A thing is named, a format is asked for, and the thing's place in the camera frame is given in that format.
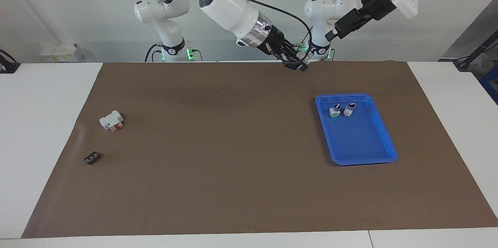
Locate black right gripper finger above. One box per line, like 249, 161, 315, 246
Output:
288, 44, 308, 63
282, 55, 308, 71

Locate white circuit breaker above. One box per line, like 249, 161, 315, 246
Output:
99, 110, 125, 132

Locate white box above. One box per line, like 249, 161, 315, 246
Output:
41, 43, 81, 63

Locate brown table mat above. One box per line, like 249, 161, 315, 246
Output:
21, 60, 498, 239

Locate blue crate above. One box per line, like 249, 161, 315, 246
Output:
479, 76, 498, 105

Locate black clamp with cable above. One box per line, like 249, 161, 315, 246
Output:
0, 49, 21, 74

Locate black stand with cable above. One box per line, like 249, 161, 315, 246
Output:
453, 30, 498, 71

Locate blue plastic tray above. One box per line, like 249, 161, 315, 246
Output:
315, 93, 398, 166

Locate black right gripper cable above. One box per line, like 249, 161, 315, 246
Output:
249, 0, 314, 63

